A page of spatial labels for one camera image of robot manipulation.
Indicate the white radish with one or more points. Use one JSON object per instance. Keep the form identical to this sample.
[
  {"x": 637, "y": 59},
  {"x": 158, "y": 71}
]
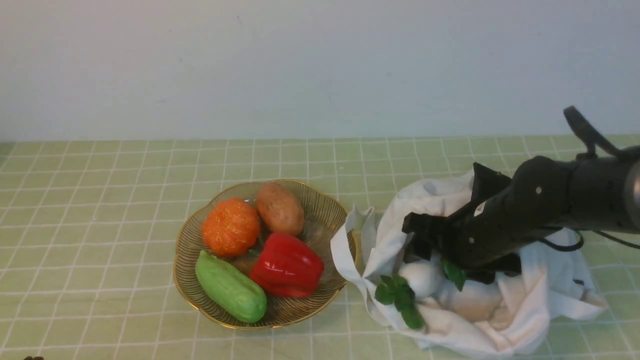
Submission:
[{"x": 476, "y": 302}]

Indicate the white cloth tote bag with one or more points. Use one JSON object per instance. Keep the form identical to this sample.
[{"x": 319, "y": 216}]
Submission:
[{"x": 552, "y": 283}]

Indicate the gold wire basket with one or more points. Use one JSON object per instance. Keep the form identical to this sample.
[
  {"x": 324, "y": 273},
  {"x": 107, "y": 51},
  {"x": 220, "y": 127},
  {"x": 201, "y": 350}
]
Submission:
[{"x": 258, "y": 255}]

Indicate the green checkered tablecloth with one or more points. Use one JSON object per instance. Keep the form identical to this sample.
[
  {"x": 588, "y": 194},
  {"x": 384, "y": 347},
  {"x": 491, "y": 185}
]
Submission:
[{"x": 89, "y": 228}]

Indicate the red bell pepper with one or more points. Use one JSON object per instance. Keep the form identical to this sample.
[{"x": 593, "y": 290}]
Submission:
[{"x": 287, "y": 267}]

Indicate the brown potato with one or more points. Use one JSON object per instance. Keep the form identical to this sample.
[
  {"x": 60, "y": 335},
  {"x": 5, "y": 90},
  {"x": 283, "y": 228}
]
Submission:
[{"x": 279, "y": 209}]

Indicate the green cucumber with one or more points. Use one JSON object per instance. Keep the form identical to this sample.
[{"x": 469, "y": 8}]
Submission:
[{"x": 230, "y": 288}]

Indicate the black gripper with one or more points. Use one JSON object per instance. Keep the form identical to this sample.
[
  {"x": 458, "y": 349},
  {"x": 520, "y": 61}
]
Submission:
[{"x": 504, "y": 215}]

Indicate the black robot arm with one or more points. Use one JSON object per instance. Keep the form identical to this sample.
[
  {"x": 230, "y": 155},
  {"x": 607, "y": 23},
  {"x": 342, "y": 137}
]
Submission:
[{"x": 603, "y": 195}]

